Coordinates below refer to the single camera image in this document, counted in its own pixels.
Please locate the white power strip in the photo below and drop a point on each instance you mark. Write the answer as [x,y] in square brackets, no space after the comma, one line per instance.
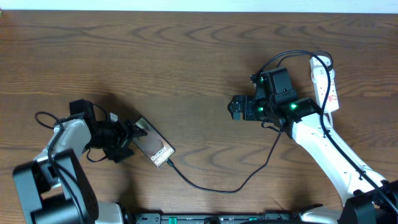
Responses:
[325,90]

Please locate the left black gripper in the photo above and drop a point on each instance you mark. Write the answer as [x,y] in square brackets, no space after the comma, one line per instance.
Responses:
[130,131]

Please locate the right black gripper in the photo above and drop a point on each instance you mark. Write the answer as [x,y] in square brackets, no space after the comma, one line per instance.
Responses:
[249,102]

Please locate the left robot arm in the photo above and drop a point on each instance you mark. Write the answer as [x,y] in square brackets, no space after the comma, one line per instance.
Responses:
[53,187]

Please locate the white charger plug adapter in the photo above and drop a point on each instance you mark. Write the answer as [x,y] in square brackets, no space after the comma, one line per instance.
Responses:
[316,63]

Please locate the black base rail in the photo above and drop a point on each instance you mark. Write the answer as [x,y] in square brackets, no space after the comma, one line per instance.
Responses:
[191,218]

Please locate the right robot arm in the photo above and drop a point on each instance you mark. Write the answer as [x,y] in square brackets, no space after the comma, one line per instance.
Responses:
[367,196]

